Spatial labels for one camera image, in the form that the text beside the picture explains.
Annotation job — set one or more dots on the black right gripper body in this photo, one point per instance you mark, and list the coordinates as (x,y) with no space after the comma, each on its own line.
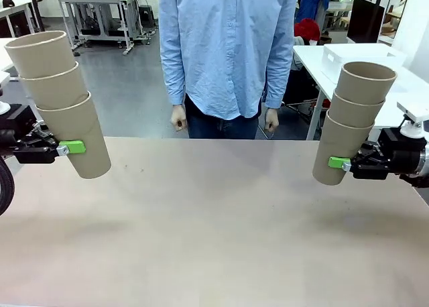
(402,153)

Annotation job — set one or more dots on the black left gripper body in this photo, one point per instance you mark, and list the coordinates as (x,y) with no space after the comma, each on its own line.
(16,122)

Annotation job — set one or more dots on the brown paper cup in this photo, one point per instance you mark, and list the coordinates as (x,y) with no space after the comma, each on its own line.
(83,129)
(352,112)
(57,89)
(335,142)
(362,89)
(43,55)

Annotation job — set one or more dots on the white plastic basket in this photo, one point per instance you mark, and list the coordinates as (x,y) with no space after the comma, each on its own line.
(362,52)

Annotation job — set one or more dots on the blue-sleeved left forearm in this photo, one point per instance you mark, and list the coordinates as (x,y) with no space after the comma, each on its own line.
(276,86)

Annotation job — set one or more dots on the blue-sleeved right forearm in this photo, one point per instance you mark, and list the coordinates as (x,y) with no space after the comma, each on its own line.
(174,82)

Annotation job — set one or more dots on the person's left hand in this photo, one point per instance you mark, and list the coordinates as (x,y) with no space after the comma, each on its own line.
(272,119)

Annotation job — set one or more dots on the person's right hand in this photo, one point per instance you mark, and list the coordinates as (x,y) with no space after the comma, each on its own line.
(178,117)

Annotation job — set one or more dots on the white table with metal legs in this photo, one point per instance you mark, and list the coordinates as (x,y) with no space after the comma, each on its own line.
(308,62)

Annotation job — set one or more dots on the black pole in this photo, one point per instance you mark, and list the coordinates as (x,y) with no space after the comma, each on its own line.
(34,8)

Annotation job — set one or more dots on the red rounded object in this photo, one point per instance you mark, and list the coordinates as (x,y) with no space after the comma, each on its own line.
(306,29)

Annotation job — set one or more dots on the black monitor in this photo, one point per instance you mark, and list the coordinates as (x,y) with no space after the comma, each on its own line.
(365,18)

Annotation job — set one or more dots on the black computer tower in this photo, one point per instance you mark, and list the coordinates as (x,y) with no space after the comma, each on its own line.
(147,17)

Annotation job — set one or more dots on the person in light blue shirt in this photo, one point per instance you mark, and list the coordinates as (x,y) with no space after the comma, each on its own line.
(228,52)

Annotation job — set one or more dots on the person in dark blue jacket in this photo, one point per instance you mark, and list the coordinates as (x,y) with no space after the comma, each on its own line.
(311,2)

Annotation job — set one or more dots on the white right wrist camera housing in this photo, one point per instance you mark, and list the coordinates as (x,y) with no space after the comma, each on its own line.
(414,112)

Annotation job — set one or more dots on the white desk with dark frame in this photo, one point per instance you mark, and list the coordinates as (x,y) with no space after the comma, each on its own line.
(13,5)

